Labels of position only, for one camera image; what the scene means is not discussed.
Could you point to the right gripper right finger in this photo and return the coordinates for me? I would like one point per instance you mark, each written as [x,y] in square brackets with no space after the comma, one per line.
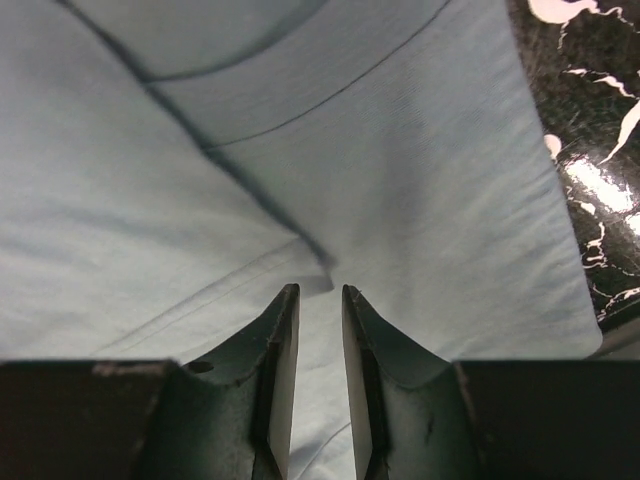
[408,417]

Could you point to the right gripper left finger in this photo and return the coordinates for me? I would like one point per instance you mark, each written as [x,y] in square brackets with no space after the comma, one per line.
[228,413]

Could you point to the blue-grey t shirt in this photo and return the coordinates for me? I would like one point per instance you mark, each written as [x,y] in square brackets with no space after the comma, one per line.
[391,145]

